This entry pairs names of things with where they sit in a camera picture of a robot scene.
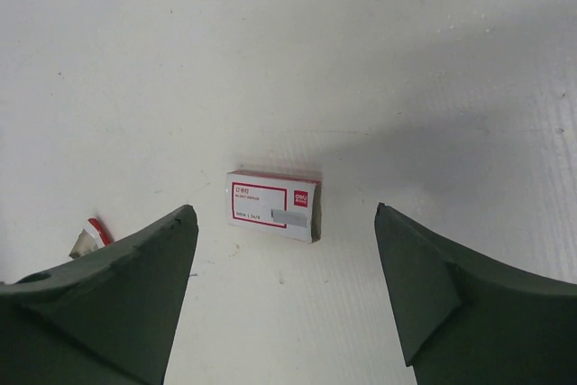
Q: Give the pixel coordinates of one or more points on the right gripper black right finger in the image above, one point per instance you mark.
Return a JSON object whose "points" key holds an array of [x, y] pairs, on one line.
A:
{"points": [[465, 318]]}

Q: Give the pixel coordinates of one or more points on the red white staple box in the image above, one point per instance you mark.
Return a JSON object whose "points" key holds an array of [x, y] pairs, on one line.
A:
{"points": [[284, 205]]}

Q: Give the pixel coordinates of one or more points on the torn red white box flap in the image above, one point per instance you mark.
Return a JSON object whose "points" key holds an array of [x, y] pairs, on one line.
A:
{"points": [[93, 237]]}

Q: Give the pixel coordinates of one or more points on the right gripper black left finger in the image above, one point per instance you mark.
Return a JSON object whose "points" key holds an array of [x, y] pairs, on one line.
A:
{"points": [[109, 317]]}

